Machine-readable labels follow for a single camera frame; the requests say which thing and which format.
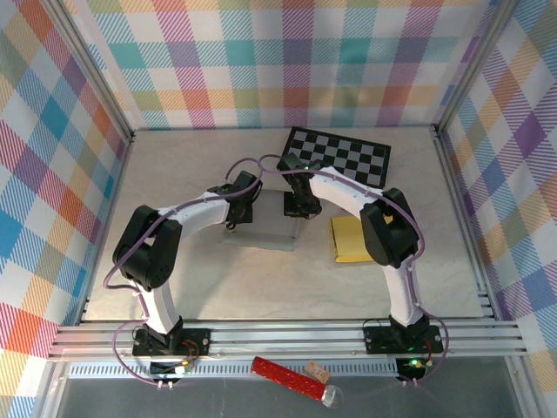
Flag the yellow and white paper box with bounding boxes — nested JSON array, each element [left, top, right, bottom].
[[329, 213, 380, 266]]

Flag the black and grey checkerboard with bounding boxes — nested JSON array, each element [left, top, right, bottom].
[[278, 125, 392, 191]]

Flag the brown paper tag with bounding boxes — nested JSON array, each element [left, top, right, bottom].
[[305, 360, 330, 382]]

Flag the red glitter toy microphone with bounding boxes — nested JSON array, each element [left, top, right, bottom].
[[251, 355, 345, 410]]

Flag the black right controller board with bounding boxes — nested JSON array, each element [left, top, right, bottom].
[[394, 356, 428, 381]]

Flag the aluminium table side rail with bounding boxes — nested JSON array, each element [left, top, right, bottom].
[[77, 130, 137, 326], [433, 128, 500, 322]]

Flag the aluminium front rail frame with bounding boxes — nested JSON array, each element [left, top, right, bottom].
[[47, 319, 530, 361]]

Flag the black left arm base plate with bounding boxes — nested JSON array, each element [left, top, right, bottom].
[[131, 327, 212, 358]]

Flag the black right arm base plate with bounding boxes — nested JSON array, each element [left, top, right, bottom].
[[362, 323, 446, 355]]

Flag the slotted grey cable duct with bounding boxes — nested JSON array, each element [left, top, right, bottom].
[[67, 361, 401, 379]]

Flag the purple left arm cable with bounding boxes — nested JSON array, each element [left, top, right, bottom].
[[103, 155, 268, 388]]

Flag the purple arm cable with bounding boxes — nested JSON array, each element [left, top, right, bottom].
[[103, 155, 268, 388], [259, 152, 453, 387]]

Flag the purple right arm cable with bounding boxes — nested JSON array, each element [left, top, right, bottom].
[[259, 152, 453, 387]]

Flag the aluminium corner post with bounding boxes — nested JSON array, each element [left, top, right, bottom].
[[433, 0, 526, 134], [41, 0, 135, 145]]

